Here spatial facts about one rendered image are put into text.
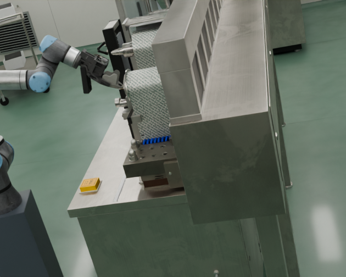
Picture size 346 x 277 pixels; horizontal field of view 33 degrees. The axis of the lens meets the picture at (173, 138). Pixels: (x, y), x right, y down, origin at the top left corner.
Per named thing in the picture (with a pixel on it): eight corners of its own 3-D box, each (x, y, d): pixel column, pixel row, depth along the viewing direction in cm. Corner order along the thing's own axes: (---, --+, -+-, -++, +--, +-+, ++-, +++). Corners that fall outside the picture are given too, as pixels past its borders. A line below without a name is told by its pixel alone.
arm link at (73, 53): (61, 65, 237) (67, 59, 244) (71, 71, 237) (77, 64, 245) (68, 49, 234) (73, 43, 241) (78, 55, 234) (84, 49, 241)
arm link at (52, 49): (40, 49, 243) (49, 31, 240) (65, 62, 244) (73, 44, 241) (35, 53, 235) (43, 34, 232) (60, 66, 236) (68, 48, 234)
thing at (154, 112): (142, 142, 247) (131, 101, 240) (197, 133, 243) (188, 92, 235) (142, 143, 247) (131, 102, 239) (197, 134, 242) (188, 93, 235)
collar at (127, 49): (127, 55, 267) (123, 41, 265) (140, 53, 266) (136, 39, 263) (124, 59, 262) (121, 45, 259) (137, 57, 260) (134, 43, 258)
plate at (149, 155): (133, 159, 247) (129, 146, 244) (228, 145, 239) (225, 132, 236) (126, 178, 233) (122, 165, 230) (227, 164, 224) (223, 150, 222)
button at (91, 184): (84, 183, 252) (83, 178, 251) (100, 181, 251) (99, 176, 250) (81, 192, 246) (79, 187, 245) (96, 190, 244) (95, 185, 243)
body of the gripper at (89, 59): (106, 66, 235) (79, 52, 233) (98, 84, 238) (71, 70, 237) (111, 60, 241) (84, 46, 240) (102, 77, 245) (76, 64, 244)
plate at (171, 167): (170, 186, 232) (163, 161, 227) (195, 182, 230) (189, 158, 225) (169, 189, 229) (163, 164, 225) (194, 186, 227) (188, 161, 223)
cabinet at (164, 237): (185, 133, 496) (162, 35, 460) (262, 122, 482) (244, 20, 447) (129, 373, 272) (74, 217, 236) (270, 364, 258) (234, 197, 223)
